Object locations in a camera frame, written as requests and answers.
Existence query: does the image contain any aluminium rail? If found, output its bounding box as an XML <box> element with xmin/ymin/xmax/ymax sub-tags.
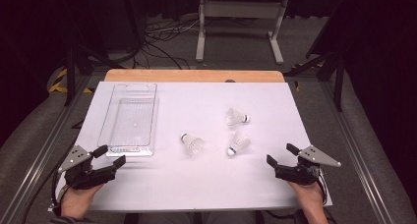
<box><xmin>321</xmin><ymin>81</ymin><xmax>394</xmax><ymax>224</ymax></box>
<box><xmin>0</xmin><ymin>75</ymin><xmax>96</xmax><ymax>224</ymax></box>

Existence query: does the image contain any tangle of floor cables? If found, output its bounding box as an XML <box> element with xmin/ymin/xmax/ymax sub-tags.
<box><xmin>131</xmin><ymin>16</ymin><xmax>257</xmax><ymax>70</ymax></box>

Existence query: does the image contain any person's left hand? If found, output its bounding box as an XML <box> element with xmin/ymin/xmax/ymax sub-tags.
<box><xmin>60</xmin><ymin>184</ymin><xmax>104</xmax><ymax>220</ymax></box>

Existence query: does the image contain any clear plastic container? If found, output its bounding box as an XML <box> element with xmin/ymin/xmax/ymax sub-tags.
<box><xmin>96</xmin><ymin>83</ymin><xmax>160</xmax><ymax>158</ymax></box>

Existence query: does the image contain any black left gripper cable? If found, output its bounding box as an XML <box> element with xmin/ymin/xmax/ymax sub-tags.
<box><xmin>21</xmin><ymin>144</ymin><xmax>78</xmax><ymax>224</ymax></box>

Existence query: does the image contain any person's right hand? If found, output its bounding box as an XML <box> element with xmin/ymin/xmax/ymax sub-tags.
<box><xmin>287</xmin><ymin>180</ymin><xmax>326</xmax><ymax>215</ymax></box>

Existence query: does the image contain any white table cover board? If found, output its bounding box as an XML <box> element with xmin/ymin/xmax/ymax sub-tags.
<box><xmin>48</xmin><ymin>81</ymin><xmax>333</xmax><ymax>213</ymax></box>

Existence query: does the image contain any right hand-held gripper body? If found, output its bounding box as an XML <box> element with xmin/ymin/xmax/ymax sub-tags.
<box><xmin>274</xmin><ymin>144</ymin><xmax>342</xmax><ymax>187</ymax></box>

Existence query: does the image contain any white feather shuttlecock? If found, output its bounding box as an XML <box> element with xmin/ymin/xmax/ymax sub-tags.
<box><xmin>226</xmin><ymin>131</ymin><xmax>252</xmax><ymax>157</ymax></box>
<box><xmin>179</xmin><ymin>133</ymin><xmax>205</xmax><ymax>157</ymax></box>
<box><xmin>225</xmin><ymin>107</ymin><xmax>251</xmax><ymax>127</ymax></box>

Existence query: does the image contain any black metal stand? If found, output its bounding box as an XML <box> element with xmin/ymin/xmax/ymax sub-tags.
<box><xmin>284</xmin><ymin>50</ymin><xmax>345</xmax><ymax>113</ymax></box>
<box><xmin>63</xmin><ymin>45</ymin><xmax>126</xmax><ymax>107</ymax></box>

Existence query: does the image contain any grey metal desk frame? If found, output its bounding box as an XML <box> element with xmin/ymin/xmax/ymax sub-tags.
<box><xmin>195</xmin><ymin>0</ymin><xmax>289</xmax><ymax>66</ymax></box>

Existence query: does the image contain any yellow black floor tape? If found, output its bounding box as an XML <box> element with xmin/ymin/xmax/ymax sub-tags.
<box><xmin>48</xmin><ymin>68</ymin><xmax>94</xmax><ymax>94</ymax></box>

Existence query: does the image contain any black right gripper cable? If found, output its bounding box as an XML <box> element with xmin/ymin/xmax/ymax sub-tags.
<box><xmin>315</xmin><ymin>169</ymin><xmax>329</xmax><ymax>206</ymax></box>

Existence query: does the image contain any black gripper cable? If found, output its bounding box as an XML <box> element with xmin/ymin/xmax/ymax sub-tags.
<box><xmin>21</xmin><ymin>144</ymin><xmax>78</xmax><ymax>224</ymax></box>
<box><xmin>315</xmin><ymin>169</ymin><xmax>329</xmax><ymax>206</ymax></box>

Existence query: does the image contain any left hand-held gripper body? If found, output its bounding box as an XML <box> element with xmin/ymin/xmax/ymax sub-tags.
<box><xmin>57</xmin><ymin>144</ymin><xmax>118</xmax><ymax>191</ymax></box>

